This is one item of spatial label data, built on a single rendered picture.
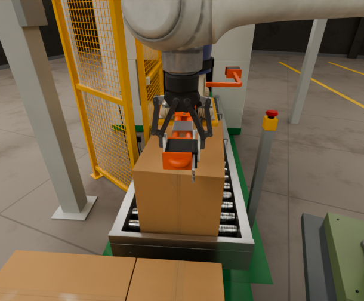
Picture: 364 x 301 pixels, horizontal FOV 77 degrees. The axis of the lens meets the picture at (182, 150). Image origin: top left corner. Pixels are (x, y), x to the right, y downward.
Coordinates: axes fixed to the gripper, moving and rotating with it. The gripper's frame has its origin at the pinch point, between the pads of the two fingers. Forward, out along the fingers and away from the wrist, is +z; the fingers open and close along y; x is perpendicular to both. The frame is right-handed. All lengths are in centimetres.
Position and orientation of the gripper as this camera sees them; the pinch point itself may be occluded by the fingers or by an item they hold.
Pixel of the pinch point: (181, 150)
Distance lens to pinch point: 61.2
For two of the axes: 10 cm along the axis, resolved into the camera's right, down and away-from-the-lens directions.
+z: 0.0, 8.6, 5.1
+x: -0.7, 5.1, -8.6
